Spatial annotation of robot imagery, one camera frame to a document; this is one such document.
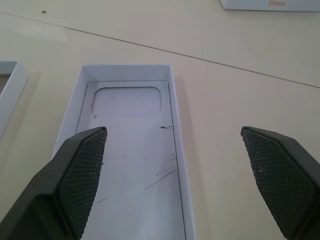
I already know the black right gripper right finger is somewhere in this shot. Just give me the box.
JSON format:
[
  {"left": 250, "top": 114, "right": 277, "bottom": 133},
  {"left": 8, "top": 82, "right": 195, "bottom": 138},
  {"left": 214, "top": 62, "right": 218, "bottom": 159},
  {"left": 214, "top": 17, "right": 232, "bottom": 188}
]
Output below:
[{"left": 240, "top": 125, "right": 320, "bottom": 240}]

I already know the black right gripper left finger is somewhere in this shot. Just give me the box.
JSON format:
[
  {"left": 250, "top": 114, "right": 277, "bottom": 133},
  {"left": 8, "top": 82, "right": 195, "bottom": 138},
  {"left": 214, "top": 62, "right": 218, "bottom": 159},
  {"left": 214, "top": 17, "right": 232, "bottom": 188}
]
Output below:
[{"left": 0, "top": 126, "right": 108, "bottom": 240}]

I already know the white box lid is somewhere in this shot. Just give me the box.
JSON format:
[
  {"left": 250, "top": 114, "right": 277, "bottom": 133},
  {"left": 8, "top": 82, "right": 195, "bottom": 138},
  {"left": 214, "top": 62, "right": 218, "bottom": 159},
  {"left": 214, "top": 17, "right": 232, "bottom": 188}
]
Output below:
[{"left": 0, "top": 60, "right": 30, "bottom": 143}]

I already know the white box with orange print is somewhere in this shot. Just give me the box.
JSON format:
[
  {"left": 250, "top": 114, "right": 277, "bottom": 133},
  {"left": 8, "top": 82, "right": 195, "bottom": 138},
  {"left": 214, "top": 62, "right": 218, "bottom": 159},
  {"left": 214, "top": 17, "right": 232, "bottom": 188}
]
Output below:
[{"left": 219, "top": 0, "right": 320, "bottom": 12}]

